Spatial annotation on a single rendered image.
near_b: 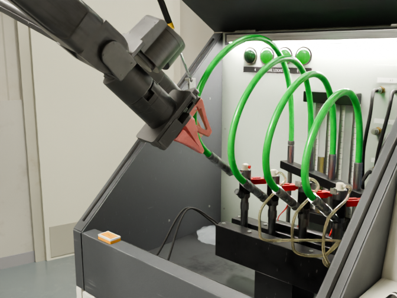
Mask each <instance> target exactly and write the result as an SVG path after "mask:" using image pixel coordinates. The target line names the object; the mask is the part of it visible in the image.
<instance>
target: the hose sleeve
mask: <svg viewBox="0 0 397 298"><path fill-rule="evenodd" d="M206 158H208V159H209V160H210V161H211V162H213V163H214V164H215V165H216V166H218V167H219V168H220V169H222V170H223V171H224V172H226V173H228V172H229V171H230V170H231V169H230V166H229V165H228V164H227V163H226V162H225V161H223V160H222V159H221V158H220V157H218V156H217V155H216V154H215V153H214V152H212V151H211V156H210V157H206Z"/></svg>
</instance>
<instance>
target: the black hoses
mask: <svg viewBox="0 0 397 298"><path fill-rule="evenodd" d="M375 92H378V89H373V90H372V91H371V94H370V105H369V113H368V117H367V123H366V128H365V134H364V137H363V155H362V163H363V170H362V185H361V189H365V180H366V179H367V177H368V175H369V174H371V173H372V171H371V170H368V171H367V172H366V173H365V151H366V143H367V137H368V133H369V128H370V122H371V119H372V112H373V103H374V96H375ZM395 93H397V90H396V89H394V90H392V91H391V93H390V96H389V102H388V107H387V111H386V116H385V120H384V123H383V127H382V131H381V134H380V138H379V142H378V147H377V150H376V156H375V163H374V166H375V164H376V162H377V160H378V158H379V155H380V153H381V151H382V148H383V146H384V144H385V142H386V139H387V137H388V135H389V134H388V135H387V136H386V138H385V140H384V142H383V138H384V135H385V131H386V127H387V124H388V121H389V116H390V113H391V107H392V102H393V96H394V94H395ZM382 142H383V144H382Z"/></svg>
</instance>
